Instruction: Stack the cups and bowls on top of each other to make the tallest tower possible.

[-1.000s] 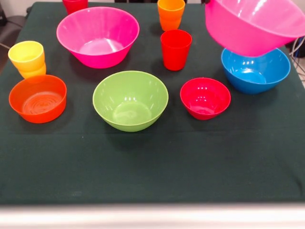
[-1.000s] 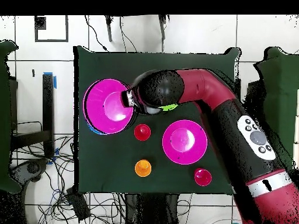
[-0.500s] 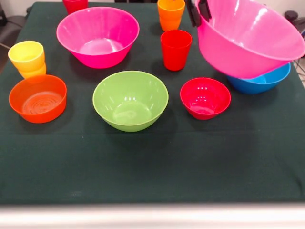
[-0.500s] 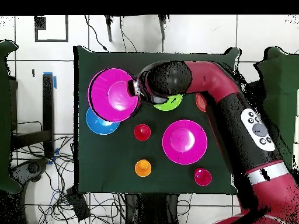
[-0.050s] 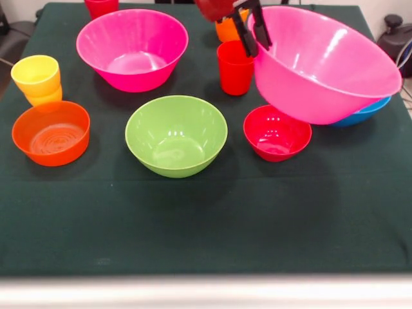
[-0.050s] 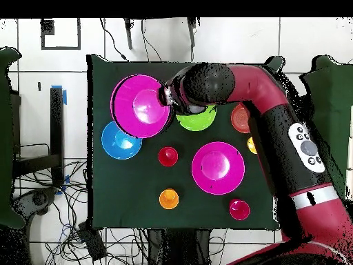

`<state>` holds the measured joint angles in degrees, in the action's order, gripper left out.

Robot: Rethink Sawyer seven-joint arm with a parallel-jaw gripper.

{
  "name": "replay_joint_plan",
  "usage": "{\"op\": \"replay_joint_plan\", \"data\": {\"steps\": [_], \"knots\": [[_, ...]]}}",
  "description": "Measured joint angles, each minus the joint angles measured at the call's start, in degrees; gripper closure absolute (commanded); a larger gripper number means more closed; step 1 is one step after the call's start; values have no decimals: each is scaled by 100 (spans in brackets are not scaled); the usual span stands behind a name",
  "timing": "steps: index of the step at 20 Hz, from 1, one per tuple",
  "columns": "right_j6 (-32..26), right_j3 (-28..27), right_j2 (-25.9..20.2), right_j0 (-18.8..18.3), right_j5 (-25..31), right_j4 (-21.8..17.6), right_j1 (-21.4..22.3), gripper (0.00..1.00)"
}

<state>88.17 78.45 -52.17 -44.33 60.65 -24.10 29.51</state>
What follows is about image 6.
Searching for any green bowl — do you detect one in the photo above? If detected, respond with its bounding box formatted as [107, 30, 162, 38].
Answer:
[175, 104, 218, 132]

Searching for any large pink bowl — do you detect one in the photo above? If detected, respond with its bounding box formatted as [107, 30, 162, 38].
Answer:
[110, 73, 172, 139]
[191, 141, 245, 196]

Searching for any blue bowl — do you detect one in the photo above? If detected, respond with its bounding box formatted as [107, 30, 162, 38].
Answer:
[101, 120, 143, 160]

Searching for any red cup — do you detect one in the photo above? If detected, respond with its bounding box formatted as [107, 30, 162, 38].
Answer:
[157, 146, 179, 168]

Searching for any dark green table cloth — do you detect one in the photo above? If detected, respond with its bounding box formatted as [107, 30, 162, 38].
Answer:
[86, 54, 285, 230]

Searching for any orange cup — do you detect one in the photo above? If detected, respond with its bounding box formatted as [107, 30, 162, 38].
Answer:
[159, 188, 180, 210]

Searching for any orange bowl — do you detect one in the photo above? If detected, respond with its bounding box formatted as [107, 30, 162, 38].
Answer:
[230, 103, 252, 134]

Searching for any yellow cup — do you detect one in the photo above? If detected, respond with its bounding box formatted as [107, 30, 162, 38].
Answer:
[246, 136, 258, 155]

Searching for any crimson cup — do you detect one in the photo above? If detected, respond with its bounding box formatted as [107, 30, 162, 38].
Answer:
[229, 198, 251, 221]

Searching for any black tripod leg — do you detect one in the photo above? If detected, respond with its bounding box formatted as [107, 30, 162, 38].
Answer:
[187, 17, 201, 63]
[123, 18, 134, 50]

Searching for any blue tape piece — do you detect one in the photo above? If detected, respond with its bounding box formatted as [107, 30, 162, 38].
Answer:
[51, 84, 68, 106]

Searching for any black stand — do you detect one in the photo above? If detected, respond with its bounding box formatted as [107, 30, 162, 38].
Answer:
[12, 86, 65, 188]

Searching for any black power brick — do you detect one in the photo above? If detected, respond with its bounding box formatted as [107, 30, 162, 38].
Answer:
[78, 223, 108, 262]

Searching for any black chair base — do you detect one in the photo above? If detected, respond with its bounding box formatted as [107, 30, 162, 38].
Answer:
[12, 187, 59, 216]

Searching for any neighbouring green covered table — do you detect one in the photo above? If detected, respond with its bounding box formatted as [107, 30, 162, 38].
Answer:
[300, 55, 353, 199]
[0, 47, 26, 230]

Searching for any black cable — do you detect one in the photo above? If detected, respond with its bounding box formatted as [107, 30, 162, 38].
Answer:
[99, 18, 128, 61]

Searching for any tangle of cables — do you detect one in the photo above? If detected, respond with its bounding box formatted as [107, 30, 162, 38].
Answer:
[13, 159, 150, 265]

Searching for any black square floor frame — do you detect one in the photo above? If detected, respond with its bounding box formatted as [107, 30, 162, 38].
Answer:
[40, 18, 81, 50]

